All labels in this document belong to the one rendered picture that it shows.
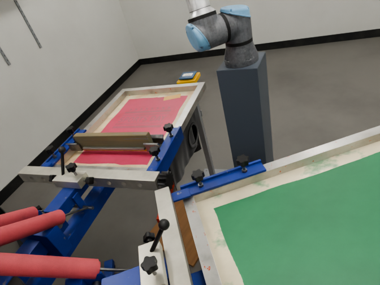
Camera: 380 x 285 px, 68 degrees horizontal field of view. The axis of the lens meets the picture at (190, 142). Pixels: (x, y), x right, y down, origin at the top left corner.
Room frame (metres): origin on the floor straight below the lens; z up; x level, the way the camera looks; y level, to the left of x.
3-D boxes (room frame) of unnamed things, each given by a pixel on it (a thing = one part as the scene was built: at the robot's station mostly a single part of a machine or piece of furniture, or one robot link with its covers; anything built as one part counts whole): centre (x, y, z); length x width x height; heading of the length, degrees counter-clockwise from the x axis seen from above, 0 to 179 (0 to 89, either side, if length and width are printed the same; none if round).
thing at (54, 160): (1.23, 0.61, 0.98); 0.30 x 0.05 x 0.07; 153
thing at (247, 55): (1.18, -0.32, 1.25); 0.15 x 0.15 x 0.10
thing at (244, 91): (1.18, -0.32, 0.60); 0.18 x 0.18 x 1.20; 58
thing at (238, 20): (1.18, -0.31, 1.37); 0.13 x 0.12 x 0.14; 103
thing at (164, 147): (0.98, 0.11, 0.98); 0.30 x 0.05 x 0.07; 153
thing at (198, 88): (1.32, 0.25, 0.97); 0.79 x 0.58 x 0.04; 153
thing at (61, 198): (0.82, 0.50, 1.02); 0.17 x 0.06 x 0.05; 153
